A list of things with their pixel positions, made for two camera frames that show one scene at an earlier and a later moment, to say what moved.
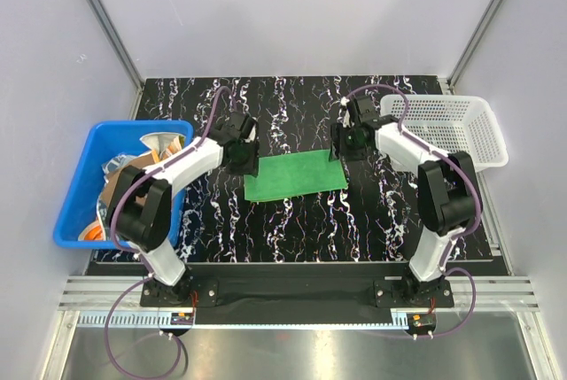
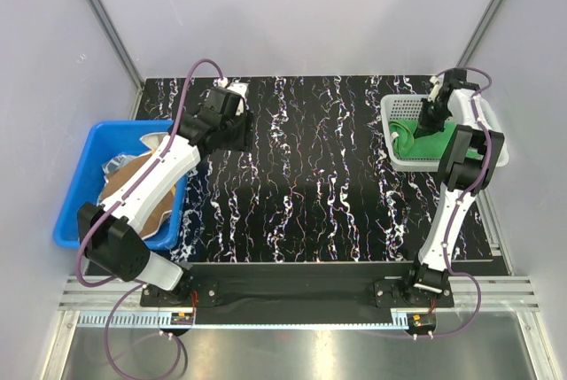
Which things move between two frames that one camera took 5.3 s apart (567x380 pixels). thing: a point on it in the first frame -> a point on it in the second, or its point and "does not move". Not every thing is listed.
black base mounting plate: (299, 294) does not move
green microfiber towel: (294, 174) -> (431, 146)
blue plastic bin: (109, 139) does not move
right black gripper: (337, 131) -> (425, 127)
